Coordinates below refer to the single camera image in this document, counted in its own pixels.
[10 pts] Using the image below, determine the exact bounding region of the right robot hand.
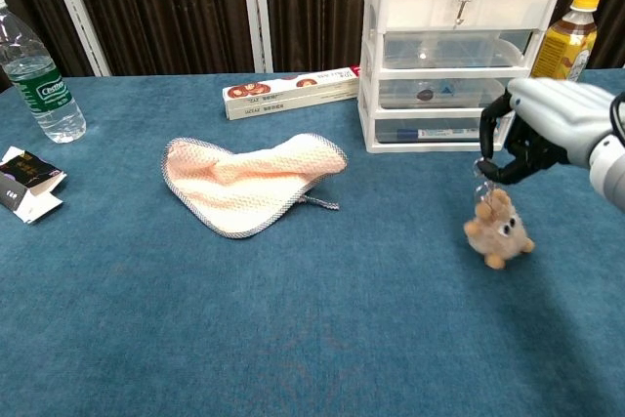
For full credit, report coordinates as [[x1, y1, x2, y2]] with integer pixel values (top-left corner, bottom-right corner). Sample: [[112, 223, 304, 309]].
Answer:
[[477, 76, 618, 187]]

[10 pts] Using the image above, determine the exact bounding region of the plush toy keychain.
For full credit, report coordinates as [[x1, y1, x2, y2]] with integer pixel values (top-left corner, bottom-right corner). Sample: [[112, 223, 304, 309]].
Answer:
[[462, 157, 537, 271]]

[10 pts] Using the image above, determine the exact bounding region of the white plastic drawer organizer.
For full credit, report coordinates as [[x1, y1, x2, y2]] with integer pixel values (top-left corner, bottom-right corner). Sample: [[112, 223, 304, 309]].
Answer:
[[356, 0, 566, 154]]

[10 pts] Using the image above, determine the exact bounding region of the clear plastic drawer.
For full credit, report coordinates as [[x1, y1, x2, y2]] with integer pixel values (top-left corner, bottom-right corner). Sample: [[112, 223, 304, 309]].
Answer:
[[382, 29, 533, 70], [378, 77, 512, 109], [374, 116, 507, 145]]

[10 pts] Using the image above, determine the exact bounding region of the yellow tea bottle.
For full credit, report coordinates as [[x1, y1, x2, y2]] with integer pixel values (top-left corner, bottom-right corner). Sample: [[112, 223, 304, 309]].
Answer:
[[529, 0, 604, 83]]

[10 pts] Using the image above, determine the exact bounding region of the blue white marker pen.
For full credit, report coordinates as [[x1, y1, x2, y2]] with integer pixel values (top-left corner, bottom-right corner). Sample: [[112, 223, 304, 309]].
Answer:
[[396, 127, 482, 142]]

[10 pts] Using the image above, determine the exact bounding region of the long white cling film box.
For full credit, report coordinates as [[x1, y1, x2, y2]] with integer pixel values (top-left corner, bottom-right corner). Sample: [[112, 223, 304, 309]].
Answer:
[[222, 64, 363, 121]]

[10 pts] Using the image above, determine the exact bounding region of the pink white dish cloth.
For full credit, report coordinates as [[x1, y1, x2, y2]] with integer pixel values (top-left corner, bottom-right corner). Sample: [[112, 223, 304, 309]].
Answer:
[[161, 132, 350, 239]]

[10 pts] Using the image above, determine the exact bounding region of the dark brown curtain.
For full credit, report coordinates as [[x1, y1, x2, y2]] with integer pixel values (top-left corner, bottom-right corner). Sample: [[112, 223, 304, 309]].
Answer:
[[0, 0, 625, 91]]

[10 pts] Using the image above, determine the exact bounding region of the clear water bottle green label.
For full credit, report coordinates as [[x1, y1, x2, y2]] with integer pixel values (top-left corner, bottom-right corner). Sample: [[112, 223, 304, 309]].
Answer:
[[0, 0, 88, 145]]

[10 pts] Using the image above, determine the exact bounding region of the black white small carton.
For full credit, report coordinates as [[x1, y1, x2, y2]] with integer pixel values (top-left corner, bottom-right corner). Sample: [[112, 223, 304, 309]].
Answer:
[[0, 146, 67, 225]]

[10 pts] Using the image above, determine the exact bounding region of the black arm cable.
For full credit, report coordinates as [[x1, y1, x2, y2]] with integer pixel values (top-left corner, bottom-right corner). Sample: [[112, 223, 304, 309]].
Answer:
[[608, 91, 625, 147]]

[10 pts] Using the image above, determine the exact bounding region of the white slotted frame post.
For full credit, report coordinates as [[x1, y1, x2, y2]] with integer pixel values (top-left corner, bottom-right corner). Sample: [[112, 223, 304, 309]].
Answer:
[[238, 0, 273, 74], [41, 0, 112, 77]]

